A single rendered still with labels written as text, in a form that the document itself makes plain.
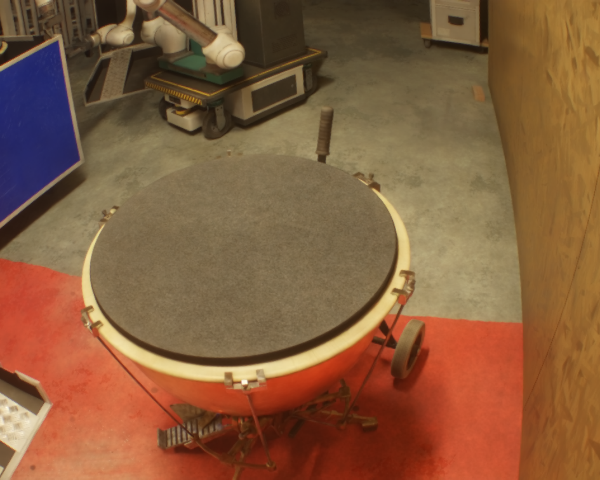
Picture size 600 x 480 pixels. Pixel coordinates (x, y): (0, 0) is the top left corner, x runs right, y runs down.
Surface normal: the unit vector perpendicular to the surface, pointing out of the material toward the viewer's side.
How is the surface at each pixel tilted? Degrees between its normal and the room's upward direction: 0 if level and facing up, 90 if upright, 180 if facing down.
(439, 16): 90
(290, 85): 90
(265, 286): 0
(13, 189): 90
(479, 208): 0
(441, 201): 0
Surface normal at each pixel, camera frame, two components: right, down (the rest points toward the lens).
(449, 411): -0.07, -0.78
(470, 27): -0.20, 0.62
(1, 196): 0.83, 0.31
